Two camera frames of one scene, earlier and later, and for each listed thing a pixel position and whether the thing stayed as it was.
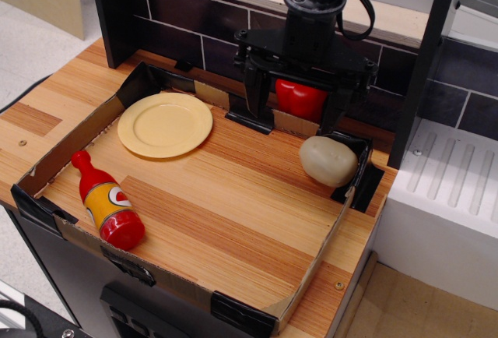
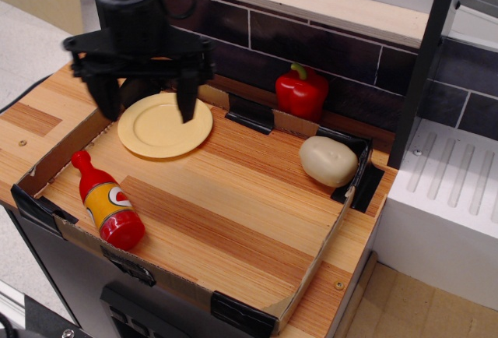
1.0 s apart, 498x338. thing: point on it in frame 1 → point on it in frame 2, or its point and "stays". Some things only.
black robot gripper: x=306 y=51 → x=135 y=35
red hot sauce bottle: x=119 y=225 stays
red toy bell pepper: x=300 y=102 stays
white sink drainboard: x=439 y=219 stays
